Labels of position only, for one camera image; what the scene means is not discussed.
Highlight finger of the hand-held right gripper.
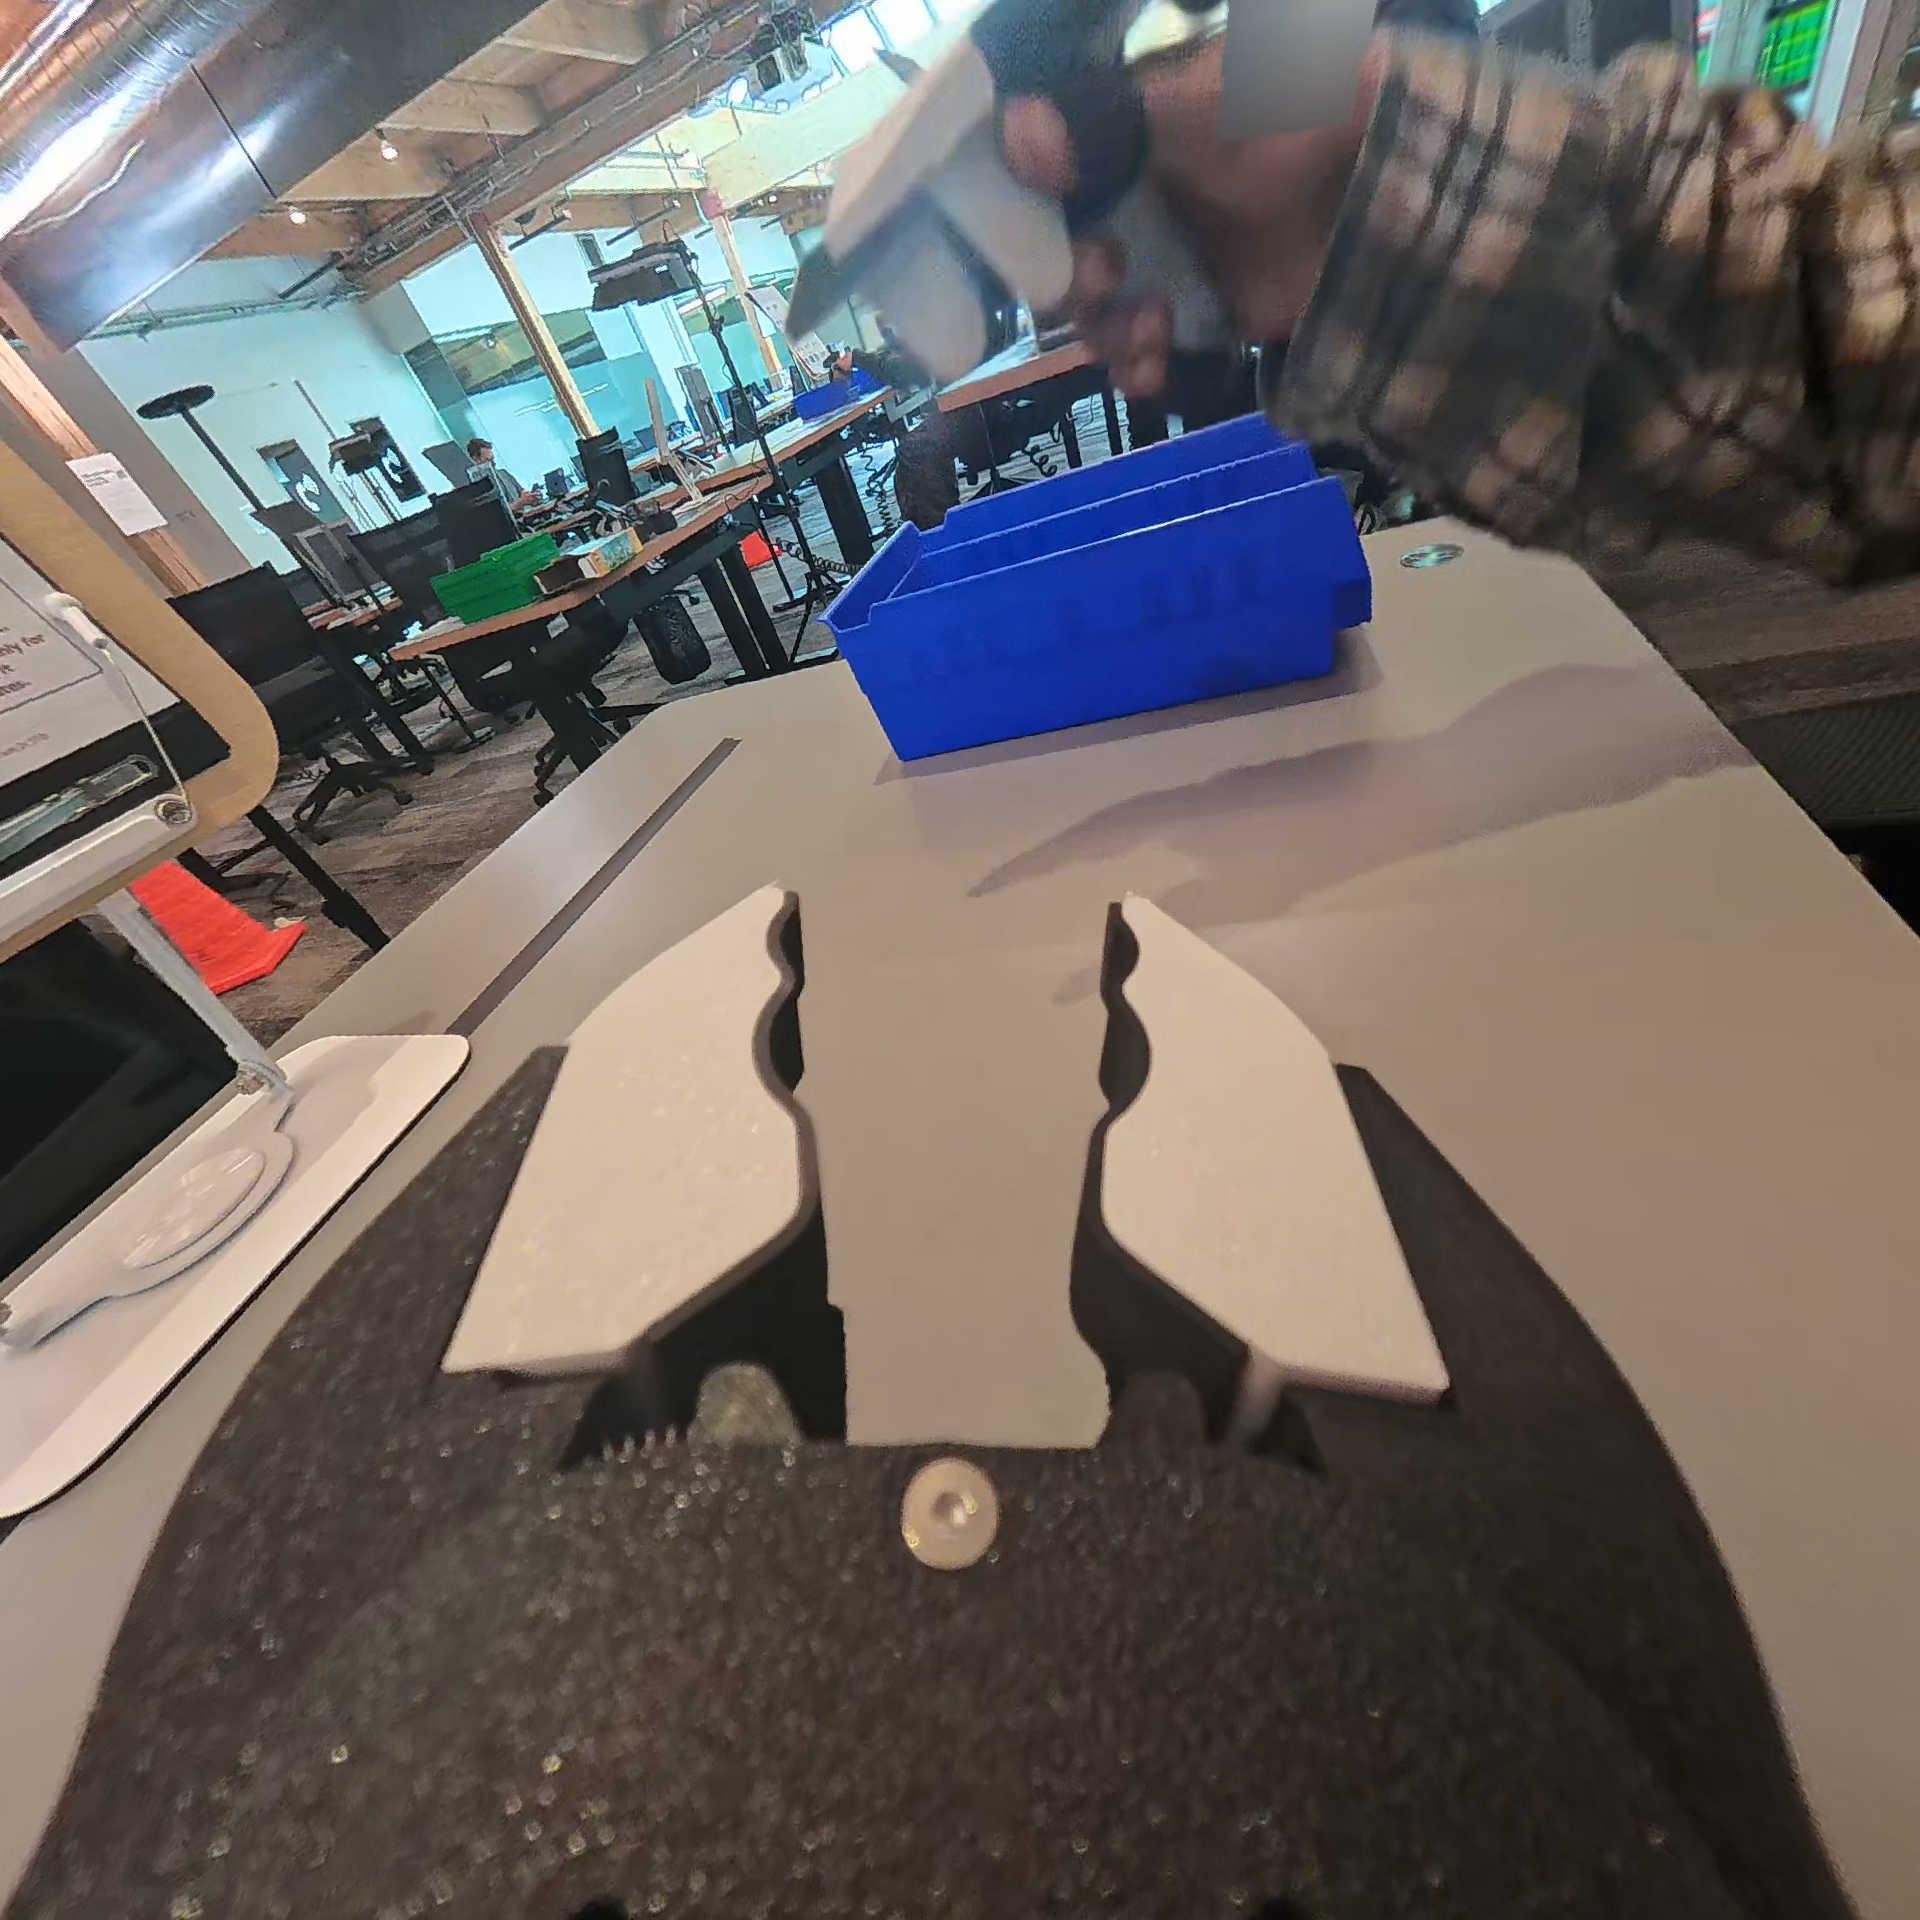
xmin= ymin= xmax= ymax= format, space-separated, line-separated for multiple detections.
xmin=824 ymin=30 xmax=1079 ymax=301
xmin=783 ymin=225 xmax=994 ymax=384

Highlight orange floor marker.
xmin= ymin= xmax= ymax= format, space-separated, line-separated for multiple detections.
xmin=128 ymin=862 xmax=310 ymax=994

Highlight person's right hand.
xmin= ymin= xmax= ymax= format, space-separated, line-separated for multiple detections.
xmin=1003 ymin=61 xmax=1373 ymax=397

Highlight green plastic bin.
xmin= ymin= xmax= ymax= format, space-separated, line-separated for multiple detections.
xmin=430 ymin=536 xmax=559 ymax=620

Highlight dark rectangular ceiling duct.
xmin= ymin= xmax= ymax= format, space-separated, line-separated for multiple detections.
xmin=0 ymin=0 xmax=572 ymax=351

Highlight black monitor screen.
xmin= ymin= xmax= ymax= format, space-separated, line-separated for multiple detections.
xmin=0 ymin=922 xmax=241 ymax=1277

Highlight black swivel office chair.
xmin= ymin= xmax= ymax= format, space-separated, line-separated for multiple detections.
xmin=164 ymin=563 xmax=437 ymax=842

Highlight spiral metal ceiling duct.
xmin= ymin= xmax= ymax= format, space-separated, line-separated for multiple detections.
xmin=0 ymin=0 xmax=495 ymax=213

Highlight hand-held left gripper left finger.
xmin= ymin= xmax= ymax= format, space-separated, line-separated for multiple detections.
xmin=442 ymin=886 xmax=828 ymax=1434

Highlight black tripod stand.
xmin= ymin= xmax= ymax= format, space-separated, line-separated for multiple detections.
xmin=661 ymin=225 xmax=843 ymax=618

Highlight blue plastic bin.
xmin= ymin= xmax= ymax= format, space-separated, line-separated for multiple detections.
xmin=824 ymin=410 xmax=1373 ymax=762

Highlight wooden top office desk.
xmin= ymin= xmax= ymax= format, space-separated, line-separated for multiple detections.
xmin=936 ymin=337 xmax=1119 ymax=496
xmin=389 ymin=479 xmax=798 ymax=767

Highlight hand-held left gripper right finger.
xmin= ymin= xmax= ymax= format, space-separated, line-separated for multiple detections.
xmin=1070 ymin=894 xmax=1453 ymax=1447

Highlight black office chair seat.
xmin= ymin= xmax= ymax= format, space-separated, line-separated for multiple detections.
xmin=1739 ymin=697 xmax=1920 ymax=842

